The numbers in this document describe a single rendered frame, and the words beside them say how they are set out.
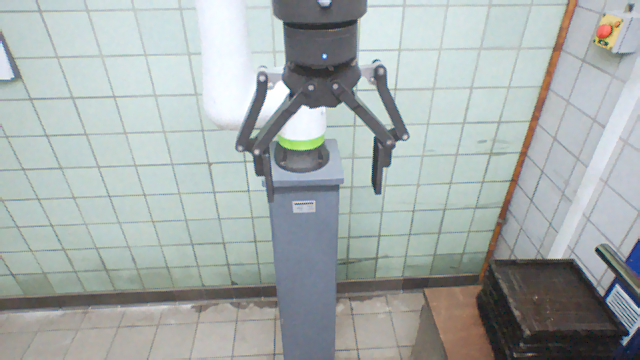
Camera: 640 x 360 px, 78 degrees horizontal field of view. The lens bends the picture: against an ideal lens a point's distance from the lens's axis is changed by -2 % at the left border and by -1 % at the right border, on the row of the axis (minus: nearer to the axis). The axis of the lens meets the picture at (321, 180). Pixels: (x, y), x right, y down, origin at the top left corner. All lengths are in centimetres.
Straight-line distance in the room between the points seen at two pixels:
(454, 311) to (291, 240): 69
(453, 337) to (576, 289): 40
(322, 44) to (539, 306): 112
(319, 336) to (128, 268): 115
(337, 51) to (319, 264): 88
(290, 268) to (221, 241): 85
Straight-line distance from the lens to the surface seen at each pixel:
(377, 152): 48
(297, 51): 40
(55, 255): 234
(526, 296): 137
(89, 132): 182
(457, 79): 167
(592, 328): 138
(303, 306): 134
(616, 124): 153
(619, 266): 100
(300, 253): 117
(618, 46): 148
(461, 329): 151
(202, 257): 210
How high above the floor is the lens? 176
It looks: 34 degrees down
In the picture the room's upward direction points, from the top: straight up
